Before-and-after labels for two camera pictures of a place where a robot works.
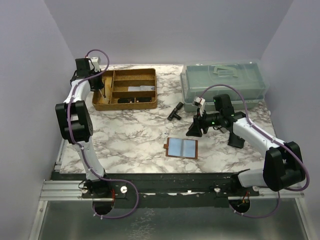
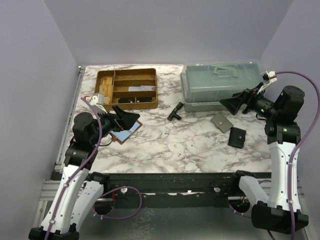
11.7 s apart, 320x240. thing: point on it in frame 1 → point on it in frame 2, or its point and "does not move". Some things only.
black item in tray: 131,100 does not move
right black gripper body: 212,120 → 259,103
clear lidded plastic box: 249,76 does not move
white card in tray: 141,88 does not move
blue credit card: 182,147 → 123,135
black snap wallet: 235,141 does not move
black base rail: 169,190 does not move
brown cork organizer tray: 127,89 does not move
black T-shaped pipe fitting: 173,114 does not move
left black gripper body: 97,83 → 109,123
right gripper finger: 195,129 → 233,104
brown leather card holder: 181,148 → 115,138
